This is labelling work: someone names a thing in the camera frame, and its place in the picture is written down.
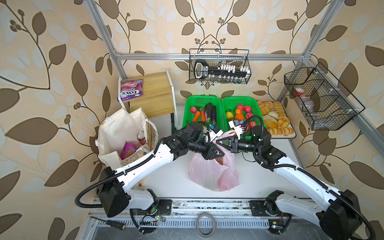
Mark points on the back black wire basket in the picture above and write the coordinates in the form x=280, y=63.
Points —
x=222, y=66

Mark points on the grey tape roll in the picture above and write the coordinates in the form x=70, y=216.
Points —
x=207, y=221

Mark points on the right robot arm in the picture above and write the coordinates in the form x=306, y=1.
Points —
x=336, y=212

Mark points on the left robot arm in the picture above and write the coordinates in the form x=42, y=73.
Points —
x=114, y=191

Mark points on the left green vegetable basket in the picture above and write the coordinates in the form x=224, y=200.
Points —
x=200, y=102

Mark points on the purple Fox's candy bag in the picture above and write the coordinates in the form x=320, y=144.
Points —
x=131, y=89

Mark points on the magenta snack bag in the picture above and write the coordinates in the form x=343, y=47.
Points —
x=128, y=150

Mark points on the dark green clamp stand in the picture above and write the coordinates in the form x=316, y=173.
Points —
x=173, y=124

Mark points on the pink plastic grocery bag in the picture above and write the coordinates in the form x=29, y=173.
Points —
x=216, y=175

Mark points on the right black wire basket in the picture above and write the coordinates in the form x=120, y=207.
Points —
x=326, y=101

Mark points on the cream canvas tote bag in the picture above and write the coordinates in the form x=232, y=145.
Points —
x=122, y=127

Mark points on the red soda can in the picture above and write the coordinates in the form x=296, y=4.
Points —
x=141, y=138

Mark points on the orange fruit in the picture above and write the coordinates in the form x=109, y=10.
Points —
x=239, y=114

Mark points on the black wire basket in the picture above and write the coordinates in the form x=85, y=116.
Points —
x=222, y=66
x=326, y=101

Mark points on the purple eggplant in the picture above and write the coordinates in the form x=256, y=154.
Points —
x=214, y=115

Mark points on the bread tray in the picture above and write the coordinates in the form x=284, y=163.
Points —
x=276, y=120

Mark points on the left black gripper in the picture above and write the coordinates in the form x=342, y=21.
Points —
x=210, y=155

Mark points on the yellow lemon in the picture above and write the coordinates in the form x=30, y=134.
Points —
x=229, y=115

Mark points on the right green fruit basket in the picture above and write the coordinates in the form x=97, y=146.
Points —
x=230, y=104

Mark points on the black yellow screwdriver left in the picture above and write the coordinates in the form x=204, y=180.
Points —
x=113, y=224

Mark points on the white wooden shelf rack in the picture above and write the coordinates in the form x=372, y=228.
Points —
x=158, y=97

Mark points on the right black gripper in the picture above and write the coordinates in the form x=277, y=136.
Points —
x=233, y=149

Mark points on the orange carrot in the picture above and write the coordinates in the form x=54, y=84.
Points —
x=197, y=115

